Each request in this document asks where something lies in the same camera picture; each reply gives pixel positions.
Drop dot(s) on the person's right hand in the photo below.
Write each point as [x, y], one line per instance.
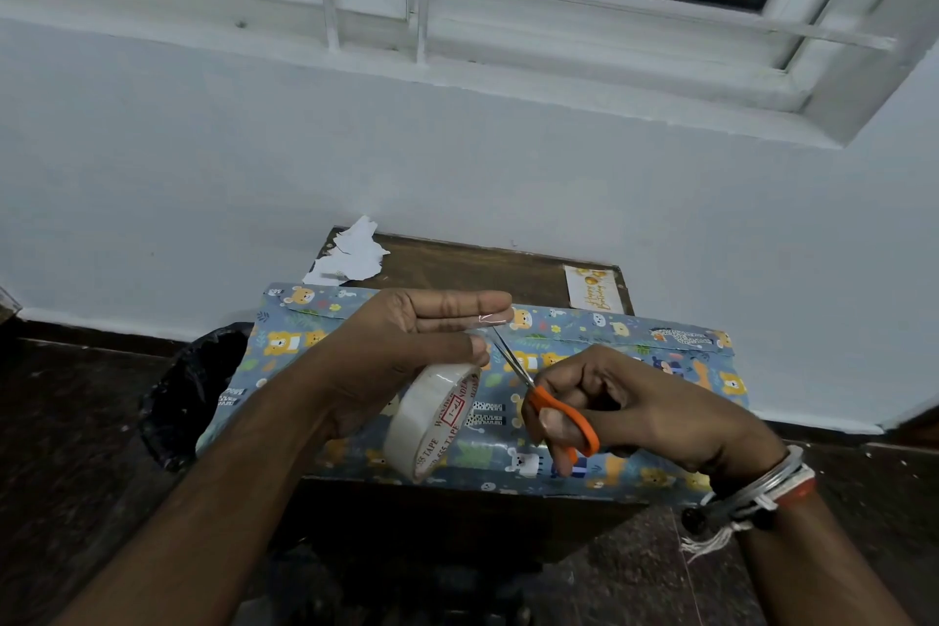
[660, 413]

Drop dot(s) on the person's left hand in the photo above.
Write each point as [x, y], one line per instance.
[367, 361]

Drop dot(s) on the person's right thumb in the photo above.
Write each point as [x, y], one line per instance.
[559, 429]

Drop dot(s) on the person's left middle finger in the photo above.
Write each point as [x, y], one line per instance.
[469, 324]

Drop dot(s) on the person's left thumb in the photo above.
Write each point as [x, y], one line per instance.
[447, 352]

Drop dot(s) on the clear tape roll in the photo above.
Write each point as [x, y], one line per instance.
[425, 427]

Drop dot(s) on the person's left forearm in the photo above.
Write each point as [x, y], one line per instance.
[220, 501]

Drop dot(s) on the person's right forearm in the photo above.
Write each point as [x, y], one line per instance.
[814, 567]

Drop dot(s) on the brown wooden table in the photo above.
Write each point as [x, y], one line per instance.
[455, 266]

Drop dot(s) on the box in animal wrapping paper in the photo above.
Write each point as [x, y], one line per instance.
[638, 354]

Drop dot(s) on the cream greeting card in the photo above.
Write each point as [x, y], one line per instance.
[593, 289]

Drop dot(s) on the torn white paper scrap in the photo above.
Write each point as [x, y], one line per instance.
[352, 255]

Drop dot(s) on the white thread wristband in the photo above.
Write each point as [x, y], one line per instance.
[733, 526]

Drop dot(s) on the silver bangle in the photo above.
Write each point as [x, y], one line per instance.
[770, 482]

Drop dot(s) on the red thread wristband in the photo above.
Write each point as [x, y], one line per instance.
[799, 492]

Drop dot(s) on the black lined trash bin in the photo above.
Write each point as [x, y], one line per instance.
[183, 398]

